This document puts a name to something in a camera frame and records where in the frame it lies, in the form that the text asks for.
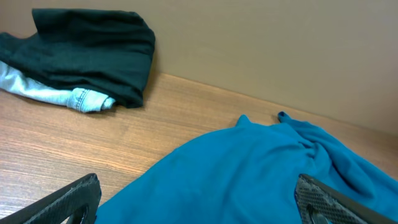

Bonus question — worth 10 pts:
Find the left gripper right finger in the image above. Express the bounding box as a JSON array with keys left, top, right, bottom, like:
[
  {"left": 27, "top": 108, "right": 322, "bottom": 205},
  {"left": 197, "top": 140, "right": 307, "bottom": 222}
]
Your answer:
[{"left": 294, "top": 174, "right": 397, "bottom": 224}]

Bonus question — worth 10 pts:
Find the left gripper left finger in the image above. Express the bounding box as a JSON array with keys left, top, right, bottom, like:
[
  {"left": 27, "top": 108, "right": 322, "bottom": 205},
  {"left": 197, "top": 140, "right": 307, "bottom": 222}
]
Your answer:
[{"left": 1, "top": 173, "right": 102, "bottom": 224}]

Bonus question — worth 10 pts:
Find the blue polo shirt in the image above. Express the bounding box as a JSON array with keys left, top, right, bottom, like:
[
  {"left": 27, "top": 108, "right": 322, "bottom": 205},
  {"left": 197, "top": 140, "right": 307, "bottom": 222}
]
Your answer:
[{"left": 96, "top": 112, "right": 397, "bottom": 223}]

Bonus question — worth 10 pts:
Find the light grey folded garment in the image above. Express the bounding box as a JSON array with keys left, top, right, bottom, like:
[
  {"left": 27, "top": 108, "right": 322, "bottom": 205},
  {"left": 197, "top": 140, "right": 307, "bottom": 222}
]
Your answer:
[{"left": 1, "top": 62, "right": 116, "bottom": 113}]

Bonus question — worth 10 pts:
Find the black folded garment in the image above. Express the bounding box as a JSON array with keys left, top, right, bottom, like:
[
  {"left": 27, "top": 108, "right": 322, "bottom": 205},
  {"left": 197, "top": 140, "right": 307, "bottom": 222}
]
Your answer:
[{"left": 1, "top": 9, "right": 155, "bottom": 108}]

